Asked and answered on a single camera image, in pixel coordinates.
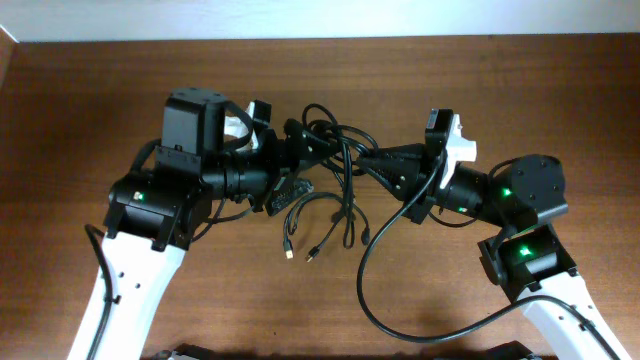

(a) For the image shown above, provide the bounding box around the camera cable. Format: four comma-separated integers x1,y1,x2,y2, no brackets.
83,223,122,360
355,149,621,360

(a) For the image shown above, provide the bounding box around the black USB cable thick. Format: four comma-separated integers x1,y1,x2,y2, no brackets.
301,103,379,249

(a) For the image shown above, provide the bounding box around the left camera cable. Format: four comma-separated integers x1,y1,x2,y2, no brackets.
83,223,122,360

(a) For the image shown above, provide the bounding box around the right camera cable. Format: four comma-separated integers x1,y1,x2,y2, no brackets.
355,149,621,360

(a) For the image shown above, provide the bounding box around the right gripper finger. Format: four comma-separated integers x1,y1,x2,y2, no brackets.
372,143,424,161
356,157,425,201

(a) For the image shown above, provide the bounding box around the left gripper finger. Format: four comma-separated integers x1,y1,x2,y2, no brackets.
284,119,331,161
265,178,314,216

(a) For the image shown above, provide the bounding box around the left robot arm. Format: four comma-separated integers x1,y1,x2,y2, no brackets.
69,88,338,359

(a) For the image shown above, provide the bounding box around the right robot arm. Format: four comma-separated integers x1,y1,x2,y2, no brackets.
356,109,629,359

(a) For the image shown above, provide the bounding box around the black USB cable thin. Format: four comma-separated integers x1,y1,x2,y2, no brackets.
282,192,372,264

